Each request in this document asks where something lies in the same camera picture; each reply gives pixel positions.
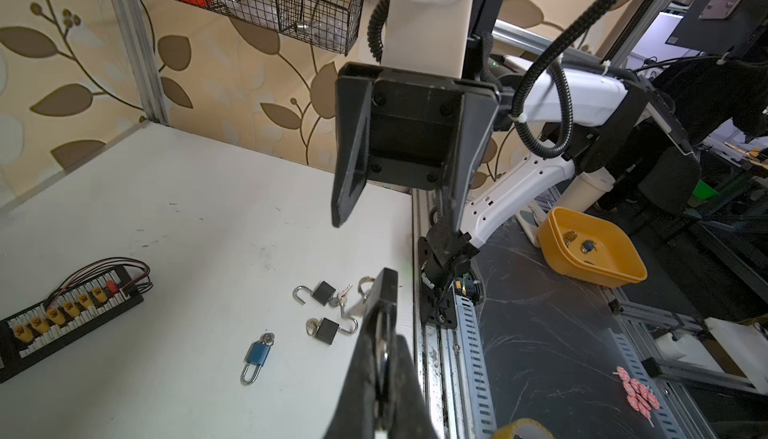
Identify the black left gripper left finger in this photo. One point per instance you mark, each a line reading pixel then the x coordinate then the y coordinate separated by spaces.
pixel 367 401

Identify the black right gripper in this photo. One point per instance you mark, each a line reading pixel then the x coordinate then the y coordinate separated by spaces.
pixel 409 129

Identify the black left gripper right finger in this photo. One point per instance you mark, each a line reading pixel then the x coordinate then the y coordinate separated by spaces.
pixel 406 414

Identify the blue padlock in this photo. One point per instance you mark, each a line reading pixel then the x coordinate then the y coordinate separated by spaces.
pixel 256 358

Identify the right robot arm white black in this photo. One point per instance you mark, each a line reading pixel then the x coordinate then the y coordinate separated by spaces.
pixel 555 114

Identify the yellow tape roll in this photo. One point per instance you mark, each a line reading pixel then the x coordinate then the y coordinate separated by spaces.
pixel 524 428

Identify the black padlock right open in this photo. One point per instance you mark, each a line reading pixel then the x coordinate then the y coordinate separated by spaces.
pixel 322 293

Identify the pink white candies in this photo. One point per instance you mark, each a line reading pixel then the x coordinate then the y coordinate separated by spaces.
pixel 638 395

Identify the yellow plastic bowl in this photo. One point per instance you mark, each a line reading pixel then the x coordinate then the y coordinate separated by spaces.
pixel 589 249

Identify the black charging board yellow connectors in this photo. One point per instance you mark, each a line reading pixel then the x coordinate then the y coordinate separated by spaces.
pixel 89 299

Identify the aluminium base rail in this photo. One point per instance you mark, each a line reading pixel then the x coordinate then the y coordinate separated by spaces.
pixel 450 363

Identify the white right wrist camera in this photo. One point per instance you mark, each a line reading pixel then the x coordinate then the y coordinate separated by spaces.
pixel 427 36

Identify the aluminium frame post right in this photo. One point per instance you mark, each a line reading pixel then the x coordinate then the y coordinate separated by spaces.
pixel 138 45

